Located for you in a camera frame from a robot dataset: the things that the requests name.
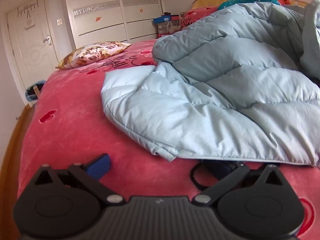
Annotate white door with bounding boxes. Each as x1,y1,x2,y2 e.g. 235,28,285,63
6,0,59,90

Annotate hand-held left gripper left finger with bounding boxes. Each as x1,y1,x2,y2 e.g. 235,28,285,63
32,153,126,205

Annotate pink love pillows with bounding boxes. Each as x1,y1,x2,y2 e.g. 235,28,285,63
179,6,219,33

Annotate floral pillow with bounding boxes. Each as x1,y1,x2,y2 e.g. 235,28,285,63
55,41,132,69

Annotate yellow headboard cover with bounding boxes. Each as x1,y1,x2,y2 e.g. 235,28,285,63
192,0,308,9

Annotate red plush bed blanket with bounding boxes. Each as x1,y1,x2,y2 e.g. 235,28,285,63
15,39,320,240

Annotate white wardrobe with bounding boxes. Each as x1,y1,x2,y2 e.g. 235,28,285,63
62,0,163,50

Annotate light blue puffer jacket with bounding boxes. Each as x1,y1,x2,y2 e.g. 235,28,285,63
101,1,320,168

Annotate over-door hook rack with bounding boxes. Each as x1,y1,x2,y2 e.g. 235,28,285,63
17,0,38,29

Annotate black cord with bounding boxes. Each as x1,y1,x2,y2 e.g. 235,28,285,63
190,164,209,189

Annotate stack of shoe boxes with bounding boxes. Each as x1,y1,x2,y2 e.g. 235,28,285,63
153,12,183,38

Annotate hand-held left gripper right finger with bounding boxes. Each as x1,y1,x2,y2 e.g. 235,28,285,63
194,162,287,205

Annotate blue bin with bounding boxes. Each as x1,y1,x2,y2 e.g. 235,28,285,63
25,80,47,103

